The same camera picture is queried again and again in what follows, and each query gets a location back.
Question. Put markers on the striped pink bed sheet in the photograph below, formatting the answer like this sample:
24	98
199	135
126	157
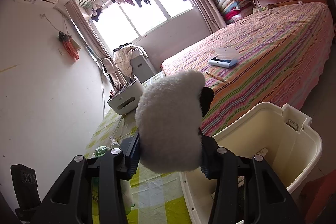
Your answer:
281	54

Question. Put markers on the pink curtain right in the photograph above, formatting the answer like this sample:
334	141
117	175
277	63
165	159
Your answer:
210	14

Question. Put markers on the grey white appliance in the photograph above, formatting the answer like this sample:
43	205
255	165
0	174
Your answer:
142	68

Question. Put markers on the dotted cream cloth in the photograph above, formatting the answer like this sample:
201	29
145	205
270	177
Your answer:
122	58

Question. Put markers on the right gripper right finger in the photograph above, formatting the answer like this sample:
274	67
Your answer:
210	165

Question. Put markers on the yellow pencil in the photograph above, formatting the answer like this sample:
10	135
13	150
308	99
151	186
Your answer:
215	76

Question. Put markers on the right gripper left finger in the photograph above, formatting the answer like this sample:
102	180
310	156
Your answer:
131	149

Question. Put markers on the orange cloth on wall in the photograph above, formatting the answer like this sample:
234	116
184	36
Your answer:
70	45

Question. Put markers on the white fluffy cloth ball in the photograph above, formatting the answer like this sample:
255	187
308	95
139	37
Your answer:
169	116

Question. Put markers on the green snack packet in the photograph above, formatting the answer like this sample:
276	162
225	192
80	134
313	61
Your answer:
100	151

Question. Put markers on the pink curtain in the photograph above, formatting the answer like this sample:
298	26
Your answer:
86	30
210	14

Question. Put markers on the cream plastic trash bin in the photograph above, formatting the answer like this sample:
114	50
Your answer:
264	155

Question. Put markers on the pink curtain left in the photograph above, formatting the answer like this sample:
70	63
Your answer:
86	30

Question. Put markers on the red plastic stool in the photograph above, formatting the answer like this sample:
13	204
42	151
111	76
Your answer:
315	196

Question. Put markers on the white tissue box organizer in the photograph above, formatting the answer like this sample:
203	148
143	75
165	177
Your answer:
127	99

